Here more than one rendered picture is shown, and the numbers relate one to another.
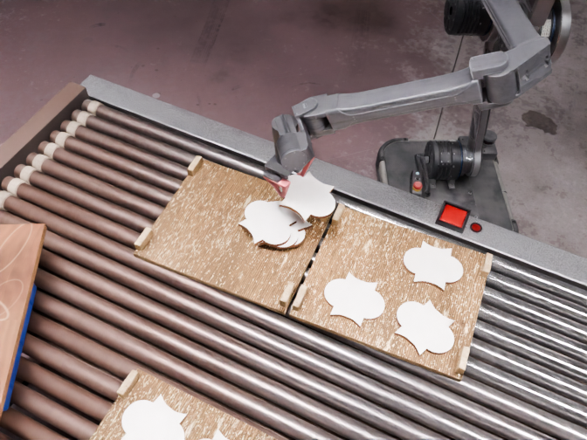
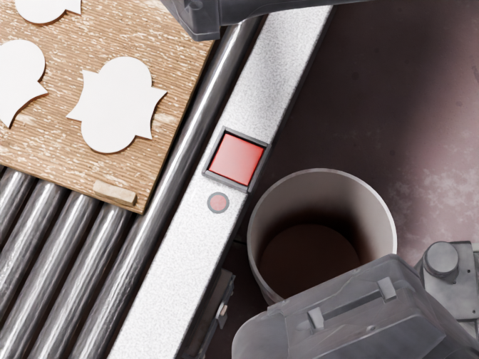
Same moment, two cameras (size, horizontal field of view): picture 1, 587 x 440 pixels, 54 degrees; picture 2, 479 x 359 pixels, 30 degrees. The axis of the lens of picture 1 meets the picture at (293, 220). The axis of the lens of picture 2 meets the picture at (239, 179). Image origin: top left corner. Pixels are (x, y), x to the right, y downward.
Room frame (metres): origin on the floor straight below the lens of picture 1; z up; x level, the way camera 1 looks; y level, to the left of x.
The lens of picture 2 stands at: (0.96, -0.81, 2.12)
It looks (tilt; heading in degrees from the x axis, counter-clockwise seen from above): 73 degrees down; 92
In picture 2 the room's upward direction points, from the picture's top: 2 degrees counter-clockwise
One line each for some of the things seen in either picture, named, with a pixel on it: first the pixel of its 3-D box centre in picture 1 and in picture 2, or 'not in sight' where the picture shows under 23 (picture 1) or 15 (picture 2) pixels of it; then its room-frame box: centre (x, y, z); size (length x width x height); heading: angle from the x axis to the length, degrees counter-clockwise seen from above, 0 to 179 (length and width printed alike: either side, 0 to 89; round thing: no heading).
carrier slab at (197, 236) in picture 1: (238, 230); not in sight; (0.86, 0.14, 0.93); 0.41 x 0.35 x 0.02; 69
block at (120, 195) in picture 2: (486, 264); (115, 194); (0.77, -0.48, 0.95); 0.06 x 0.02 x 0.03; 160
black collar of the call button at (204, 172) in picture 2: (452, 216); (237, 159); (0.94, -0.43, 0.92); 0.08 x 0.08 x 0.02; 67
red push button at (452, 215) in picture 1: (452, 216); (237, 160); (0.94, -0.43, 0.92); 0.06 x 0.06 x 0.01; 67
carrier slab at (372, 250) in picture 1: (394, 285); (84, 46); (0.72, -0.25, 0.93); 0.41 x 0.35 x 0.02; 70
